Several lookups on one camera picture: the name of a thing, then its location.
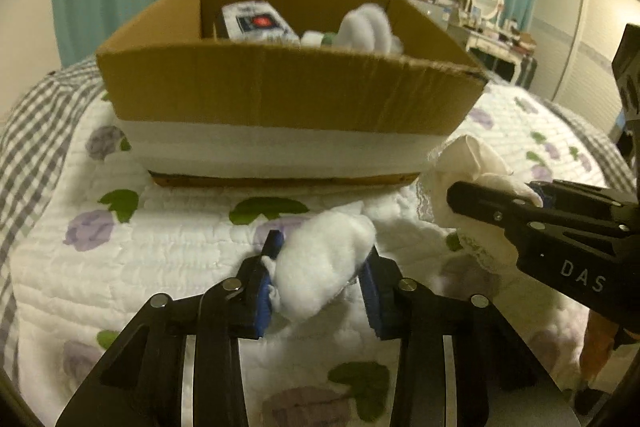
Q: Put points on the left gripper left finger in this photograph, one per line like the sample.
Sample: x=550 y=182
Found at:
x=138 y=381

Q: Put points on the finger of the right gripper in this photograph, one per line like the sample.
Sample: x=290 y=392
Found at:
x=585 y=200
x=543 y=231

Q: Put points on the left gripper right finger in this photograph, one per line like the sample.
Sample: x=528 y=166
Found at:
x=461 y=363

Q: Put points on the cream lace cloth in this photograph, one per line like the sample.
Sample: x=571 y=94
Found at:
x=454 y=174

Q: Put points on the white cotton fluff ball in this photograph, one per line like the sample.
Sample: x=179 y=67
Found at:
x=318 y=260

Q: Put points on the operator hand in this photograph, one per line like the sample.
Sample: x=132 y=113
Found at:
x=598 y=345

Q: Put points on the white floral quilt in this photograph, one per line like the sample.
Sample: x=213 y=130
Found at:
x=110 y=239

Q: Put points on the white dressing table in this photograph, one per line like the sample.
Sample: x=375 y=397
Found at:
x=508 y=62

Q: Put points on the white louvered wardrobe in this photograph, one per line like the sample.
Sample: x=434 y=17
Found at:
x=576 y=43

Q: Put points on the brown cardboard box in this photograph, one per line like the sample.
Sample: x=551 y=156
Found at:
x=199 y=109

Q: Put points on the patterned tissue pack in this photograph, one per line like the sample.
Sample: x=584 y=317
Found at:
x=256 y=21

